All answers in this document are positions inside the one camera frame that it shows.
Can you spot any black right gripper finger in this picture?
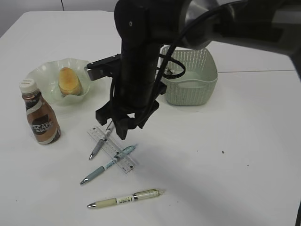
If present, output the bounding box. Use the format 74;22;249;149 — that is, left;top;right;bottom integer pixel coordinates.
114;116;136;139

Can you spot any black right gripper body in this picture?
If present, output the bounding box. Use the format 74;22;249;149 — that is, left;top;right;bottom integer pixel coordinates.
95;85;159;129

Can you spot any blue patterned pen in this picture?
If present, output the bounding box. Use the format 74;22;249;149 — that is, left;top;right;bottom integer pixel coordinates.
80;144;137;186

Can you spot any clear plastic ruler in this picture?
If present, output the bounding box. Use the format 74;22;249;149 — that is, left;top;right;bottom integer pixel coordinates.
87;126;125;158

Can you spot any small grey paper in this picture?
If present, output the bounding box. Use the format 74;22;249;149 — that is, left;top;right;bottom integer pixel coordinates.
164;68;175;76

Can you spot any sugared bread roll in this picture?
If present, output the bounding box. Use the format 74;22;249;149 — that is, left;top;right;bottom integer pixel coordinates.
58;67;82;96

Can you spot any brown Nescafe coffee bottle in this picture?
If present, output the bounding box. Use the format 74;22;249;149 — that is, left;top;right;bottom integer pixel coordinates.
19;79;61;145

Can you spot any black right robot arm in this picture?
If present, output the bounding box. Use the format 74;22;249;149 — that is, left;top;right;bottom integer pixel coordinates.
87;0;301;139

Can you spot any grey grip pen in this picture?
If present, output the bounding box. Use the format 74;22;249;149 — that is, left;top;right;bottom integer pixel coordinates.
89;121;115;160

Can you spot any translucent wavy glass plate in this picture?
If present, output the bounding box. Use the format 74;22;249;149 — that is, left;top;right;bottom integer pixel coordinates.
26;58;97;106

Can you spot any green woven plastic basket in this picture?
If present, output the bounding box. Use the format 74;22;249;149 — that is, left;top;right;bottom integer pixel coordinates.
161;48;218;106

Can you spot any cream barrel pen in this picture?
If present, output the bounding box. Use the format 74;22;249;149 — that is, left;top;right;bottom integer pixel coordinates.
87;189;165;209

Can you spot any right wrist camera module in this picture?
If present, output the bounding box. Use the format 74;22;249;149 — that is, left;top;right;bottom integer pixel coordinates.
85;54;121;81

